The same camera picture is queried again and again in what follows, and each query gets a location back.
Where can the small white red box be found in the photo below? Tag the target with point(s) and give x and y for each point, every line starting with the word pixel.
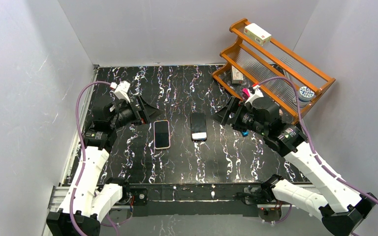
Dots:
pixel 236 76

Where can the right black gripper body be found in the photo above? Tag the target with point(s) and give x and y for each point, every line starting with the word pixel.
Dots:
pixel 234 113

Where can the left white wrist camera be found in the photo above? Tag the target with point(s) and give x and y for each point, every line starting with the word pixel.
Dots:
pixel 121 91

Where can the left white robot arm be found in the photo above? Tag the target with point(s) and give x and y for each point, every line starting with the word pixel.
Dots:
pixel 83 208

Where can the black phone case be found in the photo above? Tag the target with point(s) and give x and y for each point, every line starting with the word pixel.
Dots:
pixel 198 127

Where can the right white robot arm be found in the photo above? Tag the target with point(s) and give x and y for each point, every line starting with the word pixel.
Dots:
pixel 340 208

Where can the orange wooden shelf rack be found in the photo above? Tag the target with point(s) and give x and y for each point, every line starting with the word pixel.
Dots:
pixel 257 63

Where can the white box on shelf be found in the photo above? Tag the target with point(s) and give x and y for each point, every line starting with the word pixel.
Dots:
pixel 257 34

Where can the beige phone case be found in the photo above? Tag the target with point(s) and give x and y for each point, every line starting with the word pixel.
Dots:
pixel 162 135

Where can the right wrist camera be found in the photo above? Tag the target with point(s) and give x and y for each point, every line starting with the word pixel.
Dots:
pixel 255 93

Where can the pink comb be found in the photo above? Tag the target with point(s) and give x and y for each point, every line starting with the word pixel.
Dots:
pixel 245 93

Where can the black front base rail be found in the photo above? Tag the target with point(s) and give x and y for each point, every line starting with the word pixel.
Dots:
pixel 196 199

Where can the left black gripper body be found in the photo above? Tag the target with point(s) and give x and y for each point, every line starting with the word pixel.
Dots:
pixel 137 108

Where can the blue capped black marker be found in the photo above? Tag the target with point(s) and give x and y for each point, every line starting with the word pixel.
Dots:
pixel 245 133

